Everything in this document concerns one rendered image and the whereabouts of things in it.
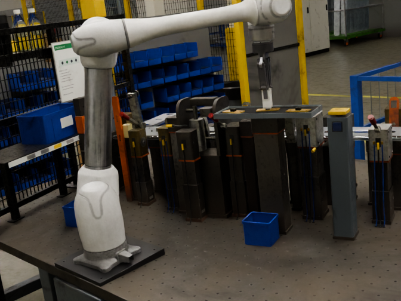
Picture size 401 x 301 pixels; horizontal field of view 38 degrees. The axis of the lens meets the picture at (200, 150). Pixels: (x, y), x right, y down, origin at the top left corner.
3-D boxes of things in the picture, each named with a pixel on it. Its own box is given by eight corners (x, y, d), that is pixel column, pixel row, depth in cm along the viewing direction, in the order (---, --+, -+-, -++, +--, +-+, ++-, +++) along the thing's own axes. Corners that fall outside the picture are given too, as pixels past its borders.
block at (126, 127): (142, 198, 273) (132, 123, 264) (138, 200, 270) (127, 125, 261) (136, 197, 275) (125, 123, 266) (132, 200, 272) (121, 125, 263)
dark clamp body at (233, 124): (256, 211, 241) (247, 121, 232) (245, 221, 231) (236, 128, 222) (240, 209, 245) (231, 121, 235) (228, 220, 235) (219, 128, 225)
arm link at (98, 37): (121, 14, 186) (119, 13, 199) (65, 25, 183) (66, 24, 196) (130, 54, 190) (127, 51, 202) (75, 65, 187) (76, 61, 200)
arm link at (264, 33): (275, 22, 204) (277, 39, 205) (250, 24, 207) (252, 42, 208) (271, 24, 195) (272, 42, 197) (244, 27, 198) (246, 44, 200)
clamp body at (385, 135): (395, 217, 218) (392, 123, 209) (390, 229, 208) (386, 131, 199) (376, 215, 222) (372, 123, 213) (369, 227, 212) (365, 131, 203)
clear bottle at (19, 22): (33, 50, 285) (25, 8, 280) (24, 51, 279) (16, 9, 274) (24, 51, 288) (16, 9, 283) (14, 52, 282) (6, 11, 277)
